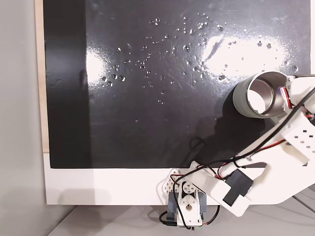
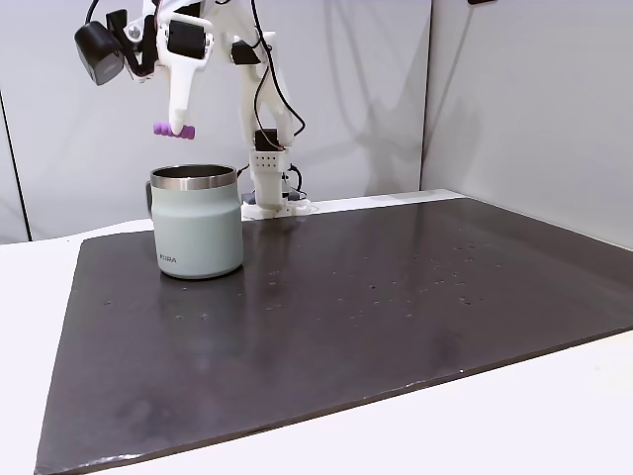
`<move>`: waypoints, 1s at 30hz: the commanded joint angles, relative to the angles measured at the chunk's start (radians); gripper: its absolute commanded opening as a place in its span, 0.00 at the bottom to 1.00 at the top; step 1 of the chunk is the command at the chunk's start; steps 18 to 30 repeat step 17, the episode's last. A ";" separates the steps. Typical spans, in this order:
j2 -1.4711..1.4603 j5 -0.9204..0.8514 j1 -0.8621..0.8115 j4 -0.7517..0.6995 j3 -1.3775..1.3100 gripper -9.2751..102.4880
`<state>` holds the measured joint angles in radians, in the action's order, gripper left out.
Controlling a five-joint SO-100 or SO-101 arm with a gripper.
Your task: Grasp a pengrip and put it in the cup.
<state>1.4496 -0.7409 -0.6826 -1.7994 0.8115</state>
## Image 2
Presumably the black camera box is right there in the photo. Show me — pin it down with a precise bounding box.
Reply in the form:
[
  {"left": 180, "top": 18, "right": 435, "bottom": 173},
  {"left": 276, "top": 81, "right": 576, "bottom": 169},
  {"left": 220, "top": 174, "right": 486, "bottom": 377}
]
[{"left": 73, "top": 8, "right": 155, "bottom": 88}]

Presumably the pale green steel-rimmed cup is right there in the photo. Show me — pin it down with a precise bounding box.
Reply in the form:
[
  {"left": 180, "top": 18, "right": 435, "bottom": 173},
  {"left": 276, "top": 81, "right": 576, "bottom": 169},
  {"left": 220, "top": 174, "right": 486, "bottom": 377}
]
[{"left": 145, "top": 164, "right": 245, "bottom": 281}]

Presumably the purple pen grip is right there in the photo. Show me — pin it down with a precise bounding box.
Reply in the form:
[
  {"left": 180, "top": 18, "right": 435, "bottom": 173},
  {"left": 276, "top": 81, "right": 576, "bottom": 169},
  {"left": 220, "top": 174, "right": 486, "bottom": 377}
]
[{"left": 152, "top": 121, "right": 197, "bottom": 142}]

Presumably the dark grey table mat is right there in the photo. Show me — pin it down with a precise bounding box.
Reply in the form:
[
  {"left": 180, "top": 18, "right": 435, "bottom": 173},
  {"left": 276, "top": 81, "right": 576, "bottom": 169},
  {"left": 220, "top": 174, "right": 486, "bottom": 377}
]
[{"left": 34, "top": 196, "right": 633, "bottom": 475}]

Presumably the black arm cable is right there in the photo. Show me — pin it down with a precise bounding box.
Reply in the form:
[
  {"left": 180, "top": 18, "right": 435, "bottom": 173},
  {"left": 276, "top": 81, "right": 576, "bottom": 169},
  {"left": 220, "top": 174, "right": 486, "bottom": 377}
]
[{"left": 248, "top": 0, "right": 307, "bottom": 151}]

